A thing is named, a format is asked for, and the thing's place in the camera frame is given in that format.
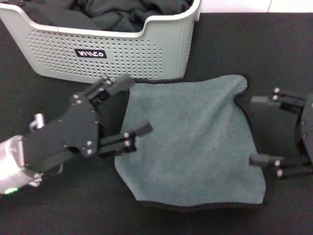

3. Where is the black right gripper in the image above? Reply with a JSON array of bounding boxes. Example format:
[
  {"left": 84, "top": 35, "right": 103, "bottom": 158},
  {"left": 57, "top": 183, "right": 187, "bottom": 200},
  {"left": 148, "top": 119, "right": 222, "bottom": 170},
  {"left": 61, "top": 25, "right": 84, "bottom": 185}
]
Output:
[{"left": 248, "top": 86, "right": 313, "bottom": 180}]

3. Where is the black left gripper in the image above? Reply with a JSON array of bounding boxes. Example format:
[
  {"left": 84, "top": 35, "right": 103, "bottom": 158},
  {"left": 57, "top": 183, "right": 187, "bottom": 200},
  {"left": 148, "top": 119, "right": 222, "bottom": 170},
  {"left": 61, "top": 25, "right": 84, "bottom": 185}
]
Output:
[{"left": 21, "top": 74, "right": 154, "bottom": 172}]

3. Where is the grey and yellow towel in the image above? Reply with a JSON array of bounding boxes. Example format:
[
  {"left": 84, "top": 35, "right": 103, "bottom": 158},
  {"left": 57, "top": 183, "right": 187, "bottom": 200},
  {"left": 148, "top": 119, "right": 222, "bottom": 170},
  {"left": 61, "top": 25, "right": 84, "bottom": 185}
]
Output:
[{"left": 113, "top": 74, "right": 267, "bottom": 213}]

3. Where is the grey perforated storage box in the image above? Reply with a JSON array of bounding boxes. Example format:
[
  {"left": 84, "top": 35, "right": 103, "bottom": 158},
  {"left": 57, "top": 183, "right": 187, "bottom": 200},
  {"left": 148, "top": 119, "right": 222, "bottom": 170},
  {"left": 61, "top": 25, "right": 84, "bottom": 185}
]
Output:
[{"left": 0, "top": 0, "right": 202, "bottom": 86}]

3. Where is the black tablecloth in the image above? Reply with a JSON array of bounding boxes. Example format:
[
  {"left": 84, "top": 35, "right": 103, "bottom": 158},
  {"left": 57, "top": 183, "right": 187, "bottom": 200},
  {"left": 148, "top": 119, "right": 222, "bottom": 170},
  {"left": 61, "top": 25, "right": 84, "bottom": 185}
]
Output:
[{"left": 0, "top": 12, "right": 313, "bottom": 235}]

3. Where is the black cloth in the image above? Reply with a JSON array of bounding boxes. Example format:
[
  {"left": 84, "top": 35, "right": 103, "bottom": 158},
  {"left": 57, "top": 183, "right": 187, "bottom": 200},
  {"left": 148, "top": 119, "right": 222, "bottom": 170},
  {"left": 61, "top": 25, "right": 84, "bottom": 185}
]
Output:
[{"left": 21, "top": 0, "right": 196, "bottom": 33}]

